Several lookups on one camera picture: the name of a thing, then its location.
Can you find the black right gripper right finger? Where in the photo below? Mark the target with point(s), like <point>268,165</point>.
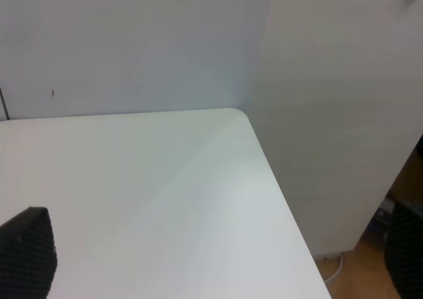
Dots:
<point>403,249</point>

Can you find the white partition panel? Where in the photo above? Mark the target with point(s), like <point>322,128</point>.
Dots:
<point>338,109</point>

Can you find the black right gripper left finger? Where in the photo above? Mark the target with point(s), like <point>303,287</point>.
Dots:
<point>28,255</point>

